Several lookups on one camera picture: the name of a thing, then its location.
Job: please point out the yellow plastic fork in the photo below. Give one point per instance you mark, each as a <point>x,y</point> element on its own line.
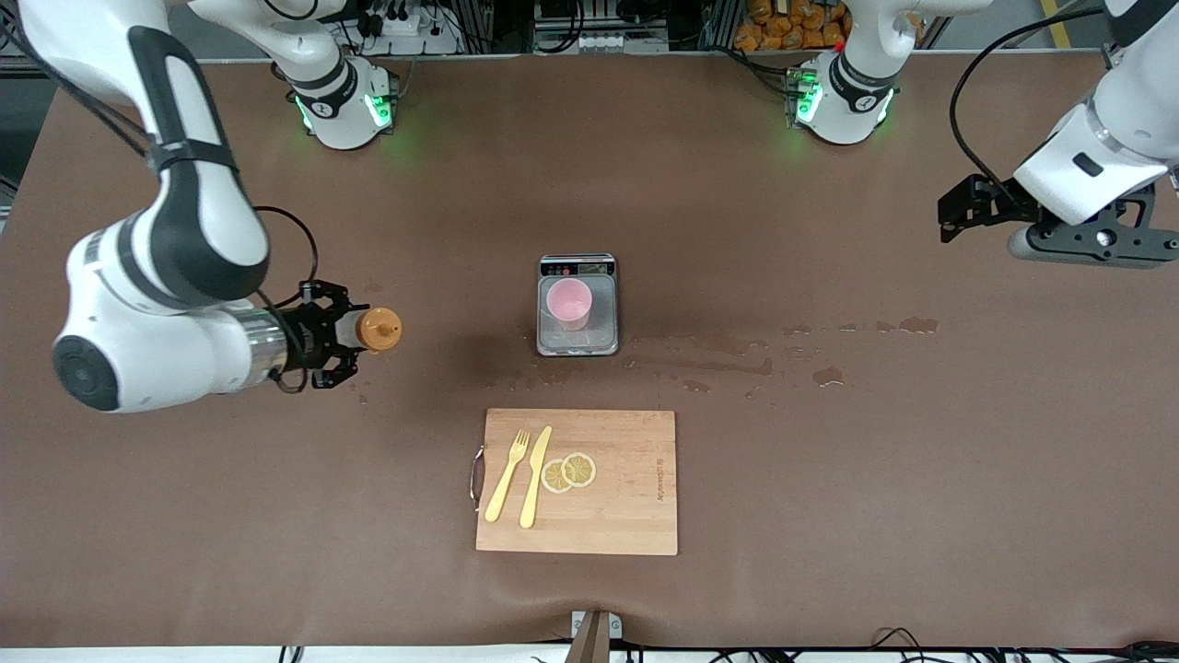
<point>505,483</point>

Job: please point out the white power strip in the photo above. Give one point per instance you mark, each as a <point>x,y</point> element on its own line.
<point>410,26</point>

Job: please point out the yellow plastic knife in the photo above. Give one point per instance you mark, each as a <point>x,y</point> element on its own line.
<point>535,479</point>

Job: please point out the translucent orange-capped sauce bottle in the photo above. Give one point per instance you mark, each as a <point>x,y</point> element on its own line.
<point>378,330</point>

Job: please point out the orange snack bag pile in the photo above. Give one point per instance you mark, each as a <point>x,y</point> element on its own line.
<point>783,28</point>

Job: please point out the silver digital kitchen scale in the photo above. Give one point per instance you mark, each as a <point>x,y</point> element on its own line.
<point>599,331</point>

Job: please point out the white socket bar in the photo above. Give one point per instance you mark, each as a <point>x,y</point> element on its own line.
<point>599,41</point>

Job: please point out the aluminium frame rail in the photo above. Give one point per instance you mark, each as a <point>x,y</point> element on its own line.
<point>1110,57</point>

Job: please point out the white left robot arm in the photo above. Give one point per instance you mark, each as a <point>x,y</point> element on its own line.
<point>852,110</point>

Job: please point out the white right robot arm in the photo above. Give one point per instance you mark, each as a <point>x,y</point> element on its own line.
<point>138,350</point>

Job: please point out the dried lemon slice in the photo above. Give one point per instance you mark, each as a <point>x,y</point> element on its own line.
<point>551,477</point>
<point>580,471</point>

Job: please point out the metal table edge bracket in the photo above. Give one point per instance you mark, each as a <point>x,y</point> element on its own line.
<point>594,635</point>

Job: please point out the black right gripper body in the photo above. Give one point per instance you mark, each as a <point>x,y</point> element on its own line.
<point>309,337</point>

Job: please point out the pink plastic cup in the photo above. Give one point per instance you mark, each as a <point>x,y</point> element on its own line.
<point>569,299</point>

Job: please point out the wooden cutting board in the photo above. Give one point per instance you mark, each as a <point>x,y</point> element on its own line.
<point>626,516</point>

